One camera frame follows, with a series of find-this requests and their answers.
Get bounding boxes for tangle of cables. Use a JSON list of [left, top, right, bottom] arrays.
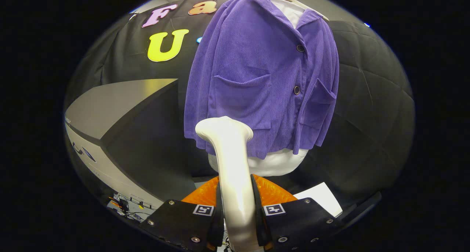
[[108, 193, 155, 222]]

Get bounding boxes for white garment steamer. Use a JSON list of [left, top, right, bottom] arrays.
[[195, 116, 263, 252]]

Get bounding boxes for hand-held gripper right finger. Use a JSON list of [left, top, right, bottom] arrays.
[[251, 174, 344, 252]]

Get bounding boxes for purple corduroy jacket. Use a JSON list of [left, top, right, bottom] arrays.
[[184, 0, 340, 160]]

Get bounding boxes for white paper sheet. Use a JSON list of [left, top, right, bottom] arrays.
[[294, 182, 343, 218]]

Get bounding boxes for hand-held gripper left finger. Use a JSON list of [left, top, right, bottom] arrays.
[[140, 175, 225, 252]]

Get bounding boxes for grey cabinet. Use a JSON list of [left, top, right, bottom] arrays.
[[64, 78, 197, 223]]

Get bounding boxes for white shirt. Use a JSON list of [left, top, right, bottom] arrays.
[[208, 0, 310, 178]]

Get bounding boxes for black backdrop cloth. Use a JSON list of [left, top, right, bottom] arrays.
[[64, 0, 415, 208]]

